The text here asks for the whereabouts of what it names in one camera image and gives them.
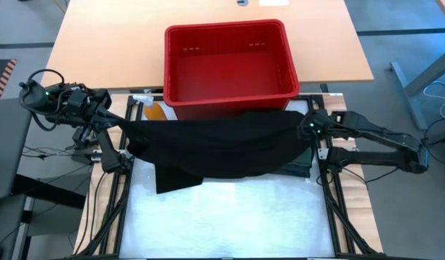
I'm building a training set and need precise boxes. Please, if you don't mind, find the black garment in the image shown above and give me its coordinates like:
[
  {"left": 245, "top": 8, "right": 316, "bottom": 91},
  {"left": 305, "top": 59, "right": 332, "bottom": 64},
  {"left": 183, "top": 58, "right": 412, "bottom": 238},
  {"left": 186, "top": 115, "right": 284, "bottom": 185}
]
[{"left": 118, "top": 110, "right": 313, "bottom": 195}]

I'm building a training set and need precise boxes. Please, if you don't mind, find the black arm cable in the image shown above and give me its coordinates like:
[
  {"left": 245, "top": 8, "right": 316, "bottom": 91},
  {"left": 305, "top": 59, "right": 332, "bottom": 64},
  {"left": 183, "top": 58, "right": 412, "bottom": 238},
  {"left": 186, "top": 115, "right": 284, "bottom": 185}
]
[{"left": 18, "top": 68, "right": 66, "bottom": 131}]

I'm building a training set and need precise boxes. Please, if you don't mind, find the white floor cable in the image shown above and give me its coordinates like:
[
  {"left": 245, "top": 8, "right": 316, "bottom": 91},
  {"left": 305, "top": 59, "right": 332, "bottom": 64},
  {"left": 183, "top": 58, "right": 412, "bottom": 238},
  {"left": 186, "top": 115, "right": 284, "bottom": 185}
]
[{"left": 423, "top": 81, "right": 445, "bottom": 122}]

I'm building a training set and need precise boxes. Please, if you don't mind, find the white table mat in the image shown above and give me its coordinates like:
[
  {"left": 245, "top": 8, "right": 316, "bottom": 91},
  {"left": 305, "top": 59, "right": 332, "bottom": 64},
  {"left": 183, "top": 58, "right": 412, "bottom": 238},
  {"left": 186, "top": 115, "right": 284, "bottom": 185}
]
[{"left": 119, "top": 100, "right": 335, "bottom": 259}]

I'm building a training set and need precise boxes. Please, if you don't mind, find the red plastic bin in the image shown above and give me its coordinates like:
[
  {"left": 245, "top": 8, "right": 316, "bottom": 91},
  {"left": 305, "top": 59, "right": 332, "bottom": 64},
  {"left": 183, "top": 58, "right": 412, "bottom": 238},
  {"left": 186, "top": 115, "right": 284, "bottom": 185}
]
[{"left": 163, "top": 19, "right": 301, "bottom": 121}]

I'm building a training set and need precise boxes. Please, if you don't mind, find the orange black striped floor mat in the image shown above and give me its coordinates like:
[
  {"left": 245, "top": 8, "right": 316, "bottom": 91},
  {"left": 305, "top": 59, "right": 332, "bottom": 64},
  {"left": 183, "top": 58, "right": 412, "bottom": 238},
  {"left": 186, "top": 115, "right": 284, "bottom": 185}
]
[{"left": 0, "top": 58, "right": 17, "bottom": 101}]

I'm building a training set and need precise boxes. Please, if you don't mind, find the grey desk leg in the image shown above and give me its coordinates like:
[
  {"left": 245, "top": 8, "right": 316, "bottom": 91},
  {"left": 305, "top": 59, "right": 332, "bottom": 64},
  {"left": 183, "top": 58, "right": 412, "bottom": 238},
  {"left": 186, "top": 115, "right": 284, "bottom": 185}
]
[{"left": 390, "top": 46, "right": 445, "bottom": 131}]

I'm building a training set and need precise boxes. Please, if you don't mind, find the black floor cable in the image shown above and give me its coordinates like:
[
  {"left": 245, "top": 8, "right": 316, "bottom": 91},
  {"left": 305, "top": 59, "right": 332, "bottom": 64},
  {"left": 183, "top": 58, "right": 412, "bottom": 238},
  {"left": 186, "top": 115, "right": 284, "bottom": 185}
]
[{"left": 22, "top": 144, "right": 99, "bottom": 163}]

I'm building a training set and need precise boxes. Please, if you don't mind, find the black metal base bar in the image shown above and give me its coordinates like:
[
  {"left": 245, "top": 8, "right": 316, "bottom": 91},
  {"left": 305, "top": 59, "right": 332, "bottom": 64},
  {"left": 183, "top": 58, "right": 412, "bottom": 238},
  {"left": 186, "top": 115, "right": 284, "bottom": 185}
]
[{"left": 12, "top": 175, "right": 87, "bottom": 210}]

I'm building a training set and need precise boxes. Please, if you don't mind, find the dark green garment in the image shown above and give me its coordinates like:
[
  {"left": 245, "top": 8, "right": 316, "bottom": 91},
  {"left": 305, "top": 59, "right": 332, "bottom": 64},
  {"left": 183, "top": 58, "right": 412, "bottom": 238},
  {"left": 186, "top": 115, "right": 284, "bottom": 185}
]
[{"left": 276, "top": 146, "right": 314, "bottom": 170}]

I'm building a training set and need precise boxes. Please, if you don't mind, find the orange spray bottle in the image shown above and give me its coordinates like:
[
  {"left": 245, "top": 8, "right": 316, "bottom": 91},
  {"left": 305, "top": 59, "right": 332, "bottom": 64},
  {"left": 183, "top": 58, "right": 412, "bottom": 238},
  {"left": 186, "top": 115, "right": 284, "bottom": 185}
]
[{"left": 133, "top": 94, "right": 168, "bottom": 121}]

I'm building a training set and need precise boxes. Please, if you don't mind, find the black aluminium table frame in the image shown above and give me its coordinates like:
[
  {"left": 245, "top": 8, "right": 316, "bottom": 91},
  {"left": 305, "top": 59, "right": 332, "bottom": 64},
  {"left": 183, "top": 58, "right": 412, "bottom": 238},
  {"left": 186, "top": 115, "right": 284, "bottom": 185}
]
[{"left": 74, "top": 92, "right": 384, "bottom": 260}]

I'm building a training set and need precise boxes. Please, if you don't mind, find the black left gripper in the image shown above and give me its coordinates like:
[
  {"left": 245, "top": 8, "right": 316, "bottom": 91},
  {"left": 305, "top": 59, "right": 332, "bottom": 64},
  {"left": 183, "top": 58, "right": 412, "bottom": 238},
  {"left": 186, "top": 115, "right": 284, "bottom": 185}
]
[{"left": 65, "top": 86, "right": 115, "bottom": 129}]

